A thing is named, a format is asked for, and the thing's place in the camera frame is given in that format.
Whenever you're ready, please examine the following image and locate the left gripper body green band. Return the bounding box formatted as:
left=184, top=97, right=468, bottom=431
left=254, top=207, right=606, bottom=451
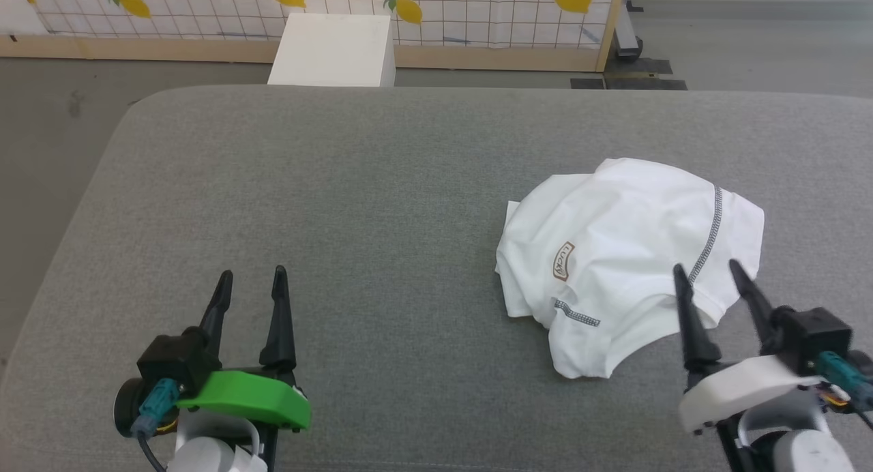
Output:
left=175, top=365, right=313, bottom=472

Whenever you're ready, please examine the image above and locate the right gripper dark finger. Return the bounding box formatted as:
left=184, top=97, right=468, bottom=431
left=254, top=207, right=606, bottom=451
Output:
left=672, top=264, right=723, bottom=372
left=728, top=258, right=780, bottom=355

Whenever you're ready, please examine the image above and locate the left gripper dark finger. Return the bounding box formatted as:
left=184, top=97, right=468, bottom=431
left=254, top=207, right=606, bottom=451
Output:
left=199, top=269, right=235, bottom=355
left=258, top=265, right=298, bottom=373

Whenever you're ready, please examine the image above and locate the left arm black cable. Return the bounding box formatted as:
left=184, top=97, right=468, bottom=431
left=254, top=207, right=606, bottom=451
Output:
left=129, top=379, right=183, bottom=472

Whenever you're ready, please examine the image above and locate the black floor mat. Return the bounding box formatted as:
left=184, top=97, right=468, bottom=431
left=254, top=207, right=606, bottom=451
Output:
left=569, top=57, right=689, bottom=91

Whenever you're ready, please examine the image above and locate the grey metal stand foot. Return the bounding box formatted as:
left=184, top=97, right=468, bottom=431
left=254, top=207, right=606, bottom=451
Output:
left=613, top=0, right=646, bottom=61

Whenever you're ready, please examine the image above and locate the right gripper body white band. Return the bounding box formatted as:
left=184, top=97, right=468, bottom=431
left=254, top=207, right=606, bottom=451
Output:
left=678, top=354, right=827, bottom=472

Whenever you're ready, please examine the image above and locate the lemon print wooden frame partition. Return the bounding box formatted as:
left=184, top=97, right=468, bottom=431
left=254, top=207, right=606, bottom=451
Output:
left=0, top=0, right=629, bottom=73

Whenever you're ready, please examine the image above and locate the white box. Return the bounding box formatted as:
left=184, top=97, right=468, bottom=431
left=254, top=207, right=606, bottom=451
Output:
left=267, top=12, right=397, bottom=88

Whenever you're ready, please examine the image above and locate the white t-shirt with grey stitching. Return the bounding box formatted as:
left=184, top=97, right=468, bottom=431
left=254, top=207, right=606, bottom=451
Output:
left=495, top=158, right=765, bottom=380

